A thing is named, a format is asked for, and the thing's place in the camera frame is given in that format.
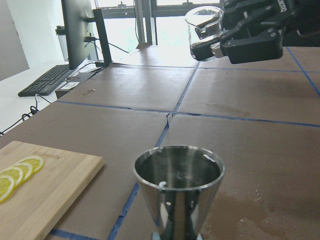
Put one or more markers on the bamboo cutting board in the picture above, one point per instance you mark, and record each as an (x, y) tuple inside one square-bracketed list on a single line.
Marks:
[(35, 207)]

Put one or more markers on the clear glass beaker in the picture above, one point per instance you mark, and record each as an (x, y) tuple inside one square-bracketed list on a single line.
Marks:
[(204, 23)]

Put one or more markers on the black monitor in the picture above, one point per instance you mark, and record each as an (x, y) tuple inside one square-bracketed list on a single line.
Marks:
[(78, 16)]

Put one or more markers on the steel double jigger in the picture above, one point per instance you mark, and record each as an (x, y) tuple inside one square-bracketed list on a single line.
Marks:
[(178, 184)]

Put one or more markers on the lemon slice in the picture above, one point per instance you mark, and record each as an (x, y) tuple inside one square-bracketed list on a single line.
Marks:
[(7, 184), (36, 162), (16, 173), (27, 170)]

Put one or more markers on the black monitor stand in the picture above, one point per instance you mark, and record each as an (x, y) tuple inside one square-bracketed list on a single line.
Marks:
[(103, 39)]

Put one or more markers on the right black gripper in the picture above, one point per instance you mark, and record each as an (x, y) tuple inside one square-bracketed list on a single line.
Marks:
[(297, 20)]

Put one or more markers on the black keyboard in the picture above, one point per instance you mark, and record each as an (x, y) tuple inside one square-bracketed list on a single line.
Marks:
[(47, 82)]

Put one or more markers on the black box on desk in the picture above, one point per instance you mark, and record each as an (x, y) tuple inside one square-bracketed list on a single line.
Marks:
[(72, 82)]

